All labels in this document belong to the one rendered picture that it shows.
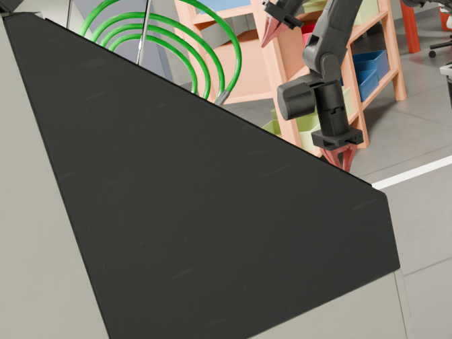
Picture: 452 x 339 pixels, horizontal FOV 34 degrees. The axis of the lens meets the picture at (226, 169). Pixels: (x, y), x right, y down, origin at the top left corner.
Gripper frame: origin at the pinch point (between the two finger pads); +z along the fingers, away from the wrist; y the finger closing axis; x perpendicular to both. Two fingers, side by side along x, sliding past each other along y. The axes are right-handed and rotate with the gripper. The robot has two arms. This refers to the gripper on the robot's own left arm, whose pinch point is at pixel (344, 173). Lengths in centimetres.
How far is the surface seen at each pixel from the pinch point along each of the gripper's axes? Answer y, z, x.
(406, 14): -453, 62, 347
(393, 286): 13.0, 20.8, -1.4
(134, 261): 13, -4, -49
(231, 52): -221, 7, 73
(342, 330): 13.0, 25.0, -14.4
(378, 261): 13.0, 14.5, -3.7
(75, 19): -58, -40, -32
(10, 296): 12, -7, -70
